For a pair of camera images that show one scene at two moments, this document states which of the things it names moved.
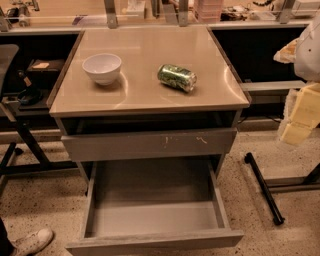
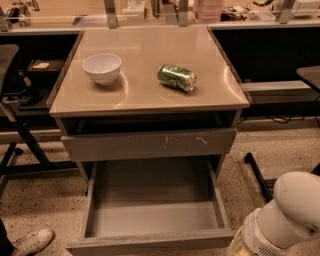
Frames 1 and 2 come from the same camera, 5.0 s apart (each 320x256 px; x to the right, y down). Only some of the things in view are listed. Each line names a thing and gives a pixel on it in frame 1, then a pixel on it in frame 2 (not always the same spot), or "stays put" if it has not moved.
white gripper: x=308 y=56 to x=256 y=237
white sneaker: x=33 y=242 stays put
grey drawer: x=156 y=208 stays put
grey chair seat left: x=7 y=54 stays put
